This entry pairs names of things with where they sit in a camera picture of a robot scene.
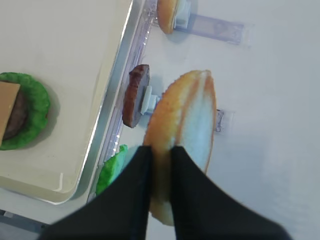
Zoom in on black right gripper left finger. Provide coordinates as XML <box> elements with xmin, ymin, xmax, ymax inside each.
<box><xmin>39</xmin><ymin>146</ymin><xmax>153</xmax><ymax>240</ymax></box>

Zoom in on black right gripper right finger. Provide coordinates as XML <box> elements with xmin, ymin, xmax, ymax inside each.
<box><xmin>170</xmin><ymin>146</ymin><xmax>292</xmax><ymax>240</ymax></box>

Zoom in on golden top bun one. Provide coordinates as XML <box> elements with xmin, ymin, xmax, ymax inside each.
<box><xmin>143</xmin><ymin>70</ymin><xmax>217</xmax><ymax>226</ymax></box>

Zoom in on golden bun one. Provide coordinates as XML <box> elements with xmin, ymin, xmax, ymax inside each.
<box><xmin>143</xmin><ymin>70</ymin><xmax>217</xmax><ymax>226</ymax></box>
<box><xmin>156</xmin><ymin>0</ymin><xmax>179</xmax><ymax>35</ymax></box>

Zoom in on upright green lettuce leaf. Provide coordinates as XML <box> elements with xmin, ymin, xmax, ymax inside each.
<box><xmin>95</xmin><ymin>144</ymin><xmax>128</xmax><ymax>195</ymax></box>

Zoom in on upright brown meat patty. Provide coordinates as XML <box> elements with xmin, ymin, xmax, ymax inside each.
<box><xmin>122</xmin><ymin>64</ymin><xmax>150</xmax><ymax>128</ymax></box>

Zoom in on green lettuce leaf on tray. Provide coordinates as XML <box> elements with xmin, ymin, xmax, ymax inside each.
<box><xmin>0</xmin><ymin>72</ymin><xmax>51</xmax><ymax>151</ymax></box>

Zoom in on brown meat patty on tray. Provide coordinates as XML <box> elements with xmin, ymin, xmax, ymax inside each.
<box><xmin>2</xmin><ymin>90</ymin><xmax>29</xmax><ymax>141</ymax></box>

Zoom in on orange cheese slice on tray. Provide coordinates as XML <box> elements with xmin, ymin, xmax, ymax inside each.
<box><xmin>0</xmin><ymin>81</ymin><xmax>20</xmax><ymax>143</ymax></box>

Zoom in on white rectangular serving tray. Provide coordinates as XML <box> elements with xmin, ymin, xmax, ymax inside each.
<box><xmin>0</xmin><ymin>0</ymin><xmax>133</xmax><ymax>204</ymax></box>

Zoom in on clear holder strip right buns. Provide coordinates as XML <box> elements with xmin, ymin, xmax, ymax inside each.
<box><xmin>173</xmin><ymin>0</ymin><xmax>253</xmax><ymax>47</ymax></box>

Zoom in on golden bun right one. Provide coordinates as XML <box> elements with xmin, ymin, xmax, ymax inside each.
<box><xmin>156</xmin><ymin>0</ymin><xmax>179</xmax><ymax>35</ymax></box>

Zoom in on long clear rail right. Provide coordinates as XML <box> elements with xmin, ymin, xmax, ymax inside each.
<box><xmin>88</xmin><ymin>0</ymin><xmax>157</xmax><ymax>201</ymax></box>

